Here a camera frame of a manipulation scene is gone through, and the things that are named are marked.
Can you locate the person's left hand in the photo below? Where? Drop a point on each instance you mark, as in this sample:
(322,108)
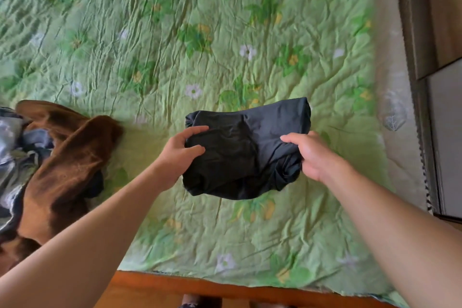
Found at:
(177,159)

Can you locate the person's right hand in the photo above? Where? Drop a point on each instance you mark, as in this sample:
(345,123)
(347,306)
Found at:
(319,159)

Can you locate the dark navy clothes pile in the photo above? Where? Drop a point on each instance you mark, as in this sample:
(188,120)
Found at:
(245,159)

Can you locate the brown fleece garment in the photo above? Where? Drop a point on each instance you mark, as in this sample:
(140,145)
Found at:
(65,174)

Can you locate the white sliding wardrobe door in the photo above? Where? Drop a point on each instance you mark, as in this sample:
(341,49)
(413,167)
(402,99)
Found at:
(447,138)

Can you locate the wooden wardrobe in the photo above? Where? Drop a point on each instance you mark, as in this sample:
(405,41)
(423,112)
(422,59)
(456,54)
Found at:
(444,11)

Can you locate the person's right forearm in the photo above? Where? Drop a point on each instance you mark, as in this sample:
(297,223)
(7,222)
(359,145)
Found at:
(397,232)

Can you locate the person's left forearm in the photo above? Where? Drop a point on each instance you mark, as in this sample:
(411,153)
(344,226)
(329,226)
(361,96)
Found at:
(72,246)

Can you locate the green floral bedsheet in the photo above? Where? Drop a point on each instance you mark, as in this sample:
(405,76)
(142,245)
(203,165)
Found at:
(180,11)

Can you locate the wooden bed frame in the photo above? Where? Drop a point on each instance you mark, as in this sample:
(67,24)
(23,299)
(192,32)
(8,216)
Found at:
(216,289)

